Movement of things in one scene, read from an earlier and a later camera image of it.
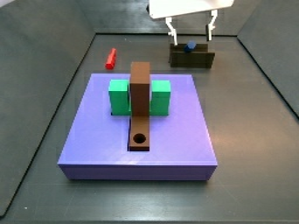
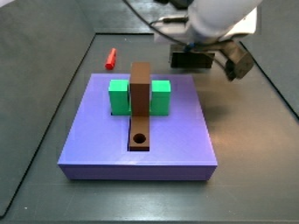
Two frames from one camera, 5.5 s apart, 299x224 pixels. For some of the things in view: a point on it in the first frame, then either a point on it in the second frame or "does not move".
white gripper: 167,8 → 216,23
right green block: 160,98 does not move
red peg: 111,59 does not move
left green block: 119,97 does not move
